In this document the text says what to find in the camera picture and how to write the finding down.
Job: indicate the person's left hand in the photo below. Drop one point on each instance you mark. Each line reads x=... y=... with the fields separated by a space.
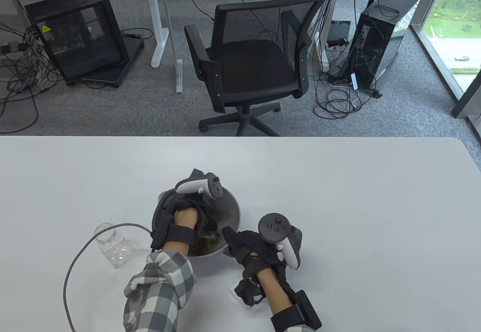
x=186 y=217

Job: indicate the person's right hand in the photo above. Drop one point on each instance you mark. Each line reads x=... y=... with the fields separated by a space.
x=251 y=249

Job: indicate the brown raisins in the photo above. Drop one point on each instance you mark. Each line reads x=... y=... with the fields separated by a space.
x=204 y=248

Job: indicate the grey salad bowl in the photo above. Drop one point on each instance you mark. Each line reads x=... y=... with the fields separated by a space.
x=229 y=211

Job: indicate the white square jar lid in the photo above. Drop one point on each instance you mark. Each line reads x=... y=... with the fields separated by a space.
x=235 y=296

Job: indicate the clear square jar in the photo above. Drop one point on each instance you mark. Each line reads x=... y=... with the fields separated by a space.
x=112 y=247

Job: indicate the person's left forearm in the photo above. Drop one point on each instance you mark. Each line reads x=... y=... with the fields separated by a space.
x=158 y=290

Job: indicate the person's right forearm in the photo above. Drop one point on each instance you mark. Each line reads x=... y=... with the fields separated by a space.
x=276 y=290

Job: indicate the grey white handheld controller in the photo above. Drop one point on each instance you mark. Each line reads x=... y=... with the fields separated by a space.
x=191 y=186
x=274 y=228

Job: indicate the white floor strip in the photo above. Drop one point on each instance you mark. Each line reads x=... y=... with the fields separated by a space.
x=179 y=76

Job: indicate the black mesh office chair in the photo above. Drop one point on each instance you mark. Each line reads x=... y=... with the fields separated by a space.
x=255 y=65

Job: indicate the white desk leg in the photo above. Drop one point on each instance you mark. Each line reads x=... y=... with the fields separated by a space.
x=159 y=27
x=324 y=53

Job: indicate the white dongle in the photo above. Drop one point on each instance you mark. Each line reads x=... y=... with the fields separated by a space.
x=354 y=81

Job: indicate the black box device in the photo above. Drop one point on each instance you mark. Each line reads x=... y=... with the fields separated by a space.
x=338 y=31

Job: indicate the black computer tower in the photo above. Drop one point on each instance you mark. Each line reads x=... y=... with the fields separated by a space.
x=375 y=42

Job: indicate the black glass-sided cabinet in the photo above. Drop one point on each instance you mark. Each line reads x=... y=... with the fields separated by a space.
x=67 y=5

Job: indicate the grey power strip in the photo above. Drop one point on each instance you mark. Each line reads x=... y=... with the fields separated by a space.
x=11 y=48

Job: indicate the window frame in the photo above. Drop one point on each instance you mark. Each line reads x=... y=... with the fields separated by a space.
x=466 y=99

